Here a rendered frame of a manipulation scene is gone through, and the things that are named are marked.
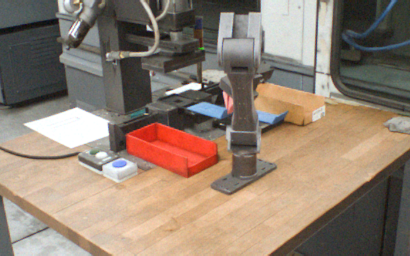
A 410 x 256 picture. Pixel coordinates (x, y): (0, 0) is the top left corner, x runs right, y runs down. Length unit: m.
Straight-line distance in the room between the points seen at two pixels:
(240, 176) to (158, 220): 0.26
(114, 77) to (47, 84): 3.07
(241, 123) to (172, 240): 0.34
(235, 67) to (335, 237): 1.26
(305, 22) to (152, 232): 1.18
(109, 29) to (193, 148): 0.53
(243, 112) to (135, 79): 0.67
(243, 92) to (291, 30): 0.96
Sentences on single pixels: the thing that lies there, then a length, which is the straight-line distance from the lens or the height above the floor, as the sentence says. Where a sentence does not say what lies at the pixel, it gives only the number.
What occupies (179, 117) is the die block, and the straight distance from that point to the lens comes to 1.70.
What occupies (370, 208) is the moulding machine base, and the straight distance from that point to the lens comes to 2.18.
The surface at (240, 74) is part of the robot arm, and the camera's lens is 1.22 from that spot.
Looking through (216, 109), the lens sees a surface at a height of 0.99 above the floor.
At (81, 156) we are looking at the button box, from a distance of 1.55.
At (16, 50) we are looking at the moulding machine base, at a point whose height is 0.52.
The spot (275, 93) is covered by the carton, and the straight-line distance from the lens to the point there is 1.93.
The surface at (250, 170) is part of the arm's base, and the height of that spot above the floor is 0.93.
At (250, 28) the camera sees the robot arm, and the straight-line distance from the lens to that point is 1.21.
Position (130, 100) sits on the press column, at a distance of 1.90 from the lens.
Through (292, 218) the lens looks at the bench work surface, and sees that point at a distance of 1.26.
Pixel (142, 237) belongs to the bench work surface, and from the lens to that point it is 1.21.
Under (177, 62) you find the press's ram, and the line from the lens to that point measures 1.65.
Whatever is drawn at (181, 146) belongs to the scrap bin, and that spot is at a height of 0.91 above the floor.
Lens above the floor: 1.56
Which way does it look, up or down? 22 degrees down
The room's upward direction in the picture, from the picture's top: 2 degrees counter-clockwise
